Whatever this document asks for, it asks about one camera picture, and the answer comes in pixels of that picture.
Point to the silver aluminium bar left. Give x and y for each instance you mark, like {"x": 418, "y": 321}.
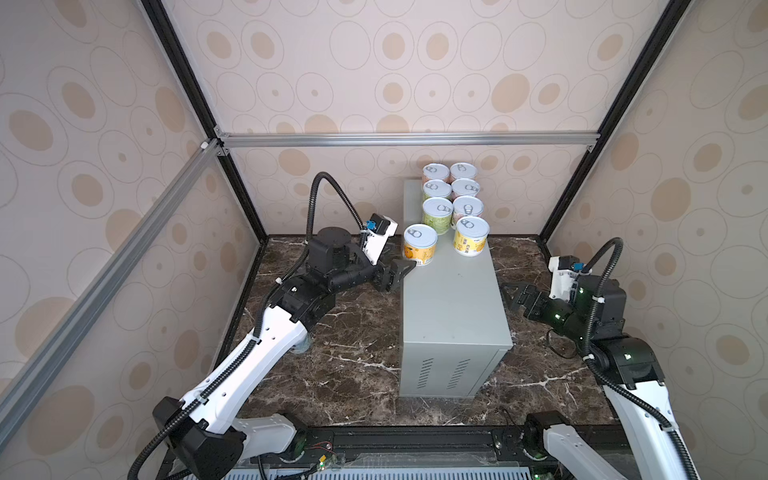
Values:
{"x": 45, "y": 365}

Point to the black corner frame post left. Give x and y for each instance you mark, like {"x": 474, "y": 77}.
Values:
{"x": 161, "y": 24}

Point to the yellow orange labelled can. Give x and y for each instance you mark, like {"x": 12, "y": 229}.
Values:
{"x": 419, "y": 243}

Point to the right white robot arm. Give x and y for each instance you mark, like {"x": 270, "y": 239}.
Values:
{"x": 590, "y": 314}

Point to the silver aluminium crossbar back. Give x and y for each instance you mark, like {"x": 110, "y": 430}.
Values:
{"x": 426, "y": 139}

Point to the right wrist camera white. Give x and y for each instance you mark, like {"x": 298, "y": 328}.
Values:
{"x": 565, "y": 271}

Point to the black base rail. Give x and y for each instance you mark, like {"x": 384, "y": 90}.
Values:
{"x": 545, "y": 442}

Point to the white red labelled can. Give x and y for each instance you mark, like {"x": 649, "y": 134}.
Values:
{"x": 464, "y": 187}

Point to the black corner frame post right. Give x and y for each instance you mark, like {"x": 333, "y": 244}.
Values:
{"x": 652, "y": 48}

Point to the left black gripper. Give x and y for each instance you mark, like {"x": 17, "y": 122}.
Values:
{"x": 389, "y": 279}

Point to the lime green labelled can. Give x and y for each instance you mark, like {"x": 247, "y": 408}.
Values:
{"x": 437, "y": 213}

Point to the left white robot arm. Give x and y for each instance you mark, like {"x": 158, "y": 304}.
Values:
{"x": 331, "y": 262}

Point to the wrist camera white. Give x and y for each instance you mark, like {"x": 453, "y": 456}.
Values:
{"x": 565, "y": 271}
{"x": 377, "y": 230}

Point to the orange tomato labelled can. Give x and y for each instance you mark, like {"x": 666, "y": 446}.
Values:
{"x": 462, "y": 170}

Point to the teal labelled can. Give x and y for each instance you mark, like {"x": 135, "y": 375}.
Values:
{"x": 302, "y": 346}

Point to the purple pink labelled can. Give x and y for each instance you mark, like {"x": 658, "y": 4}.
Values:
{"x": 466, "y": 206}

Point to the black corner frame post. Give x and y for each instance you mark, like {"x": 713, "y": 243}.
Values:
{"x": 652, "y": 48}
{"x": 161, "y": 24}

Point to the pink orange labelled can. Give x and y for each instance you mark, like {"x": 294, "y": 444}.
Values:
{"x": 435, "y": 171}

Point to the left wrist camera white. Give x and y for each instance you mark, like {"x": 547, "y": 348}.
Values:
{"x": 377, "y": 230}

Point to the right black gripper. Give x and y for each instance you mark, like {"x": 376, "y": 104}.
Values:
{"x": 542, "y": 299}

